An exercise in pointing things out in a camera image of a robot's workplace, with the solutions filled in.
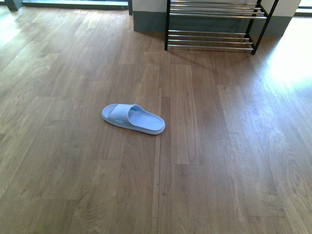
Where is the light blue slipper far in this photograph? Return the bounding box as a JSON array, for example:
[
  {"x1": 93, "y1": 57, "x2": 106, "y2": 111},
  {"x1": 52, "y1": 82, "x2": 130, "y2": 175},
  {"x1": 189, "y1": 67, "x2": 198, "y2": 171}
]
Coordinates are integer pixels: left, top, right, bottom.
[{"x1": 101, "y1": 104, "x2": 165, "y2": 135}]

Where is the black metal shoe rack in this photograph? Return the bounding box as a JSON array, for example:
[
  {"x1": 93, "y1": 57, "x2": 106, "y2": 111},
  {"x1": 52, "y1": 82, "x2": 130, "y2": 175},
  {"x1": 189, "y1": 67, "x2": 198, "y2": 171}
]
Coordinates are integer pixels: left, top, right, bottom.
[{"x1": 164, "y1": 0, "x2": 278, "y2": 55}]

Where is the dark window frame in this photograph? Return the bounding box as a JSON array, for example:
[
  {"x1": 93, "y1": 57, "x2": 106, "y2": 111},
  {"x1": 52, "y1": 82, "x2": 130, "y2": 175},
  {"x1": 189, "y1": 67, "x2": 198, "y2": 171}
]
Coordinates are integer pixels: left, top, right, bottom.
[{"x1": 0, "y1": 0, "x2": 133, "y2": 15}]

